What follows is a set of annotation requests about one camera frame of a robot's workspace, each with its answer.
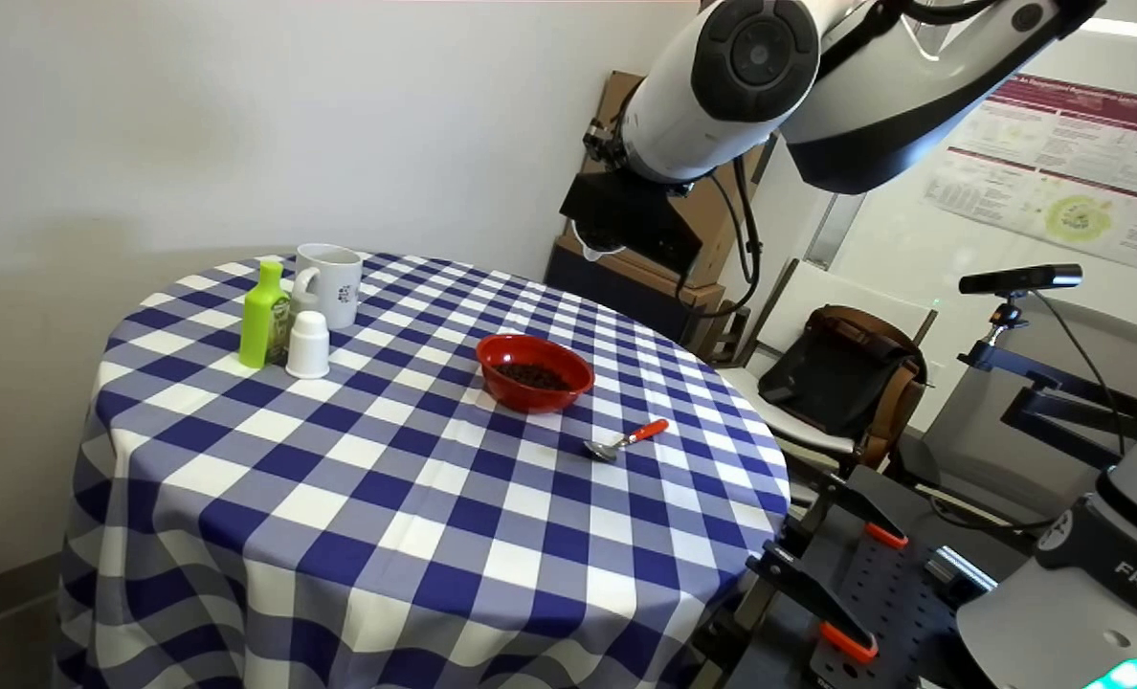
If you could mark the white wall poster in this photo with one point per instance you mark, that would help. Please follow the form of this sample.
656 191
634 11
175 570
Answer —
1045 159

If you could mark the red plastic bowl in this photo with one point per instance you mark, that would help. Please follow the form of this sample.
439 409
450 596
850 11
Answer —
528 371

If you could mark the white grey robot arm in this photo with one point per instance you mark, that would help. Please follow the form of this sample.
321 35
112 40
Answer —
859 90

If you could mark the brown cardboard box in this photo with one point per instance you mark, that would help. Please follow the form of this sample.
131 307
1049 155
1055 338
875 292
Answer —
708 209

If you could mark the brown leather bag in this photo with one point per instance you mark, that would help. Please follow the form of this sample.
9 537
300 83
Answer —
850 377

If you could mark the spoon with red handle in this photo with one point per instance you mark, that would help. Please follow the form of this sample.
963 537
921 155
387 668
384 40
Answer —
610 448

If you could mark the green plastic bottle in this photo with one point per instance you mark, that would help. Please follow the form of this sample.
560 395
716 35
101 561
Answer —
260 314

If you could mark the small white plastic bottle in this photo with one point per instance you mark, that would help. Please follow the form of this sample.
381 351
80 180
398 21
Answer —
307 351

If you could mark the black camera on stand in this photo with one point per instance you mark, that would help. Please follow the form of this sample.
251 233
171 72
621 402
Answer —
1014 282

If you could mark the blue white checkered tablecloth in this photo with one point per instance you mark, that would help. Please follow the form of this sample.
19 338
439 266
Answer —
390 524

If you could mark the black orange clamp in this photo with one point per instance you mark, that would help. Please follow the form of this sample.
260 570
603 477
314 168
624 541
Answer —
837 624
878 524

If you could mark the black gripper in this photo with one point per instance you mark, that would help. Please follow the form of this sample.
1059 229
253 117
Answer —
628 213

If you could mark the white ceramic mug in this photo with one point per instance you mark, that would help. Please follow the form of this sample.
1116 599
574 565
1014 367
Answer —
329 284

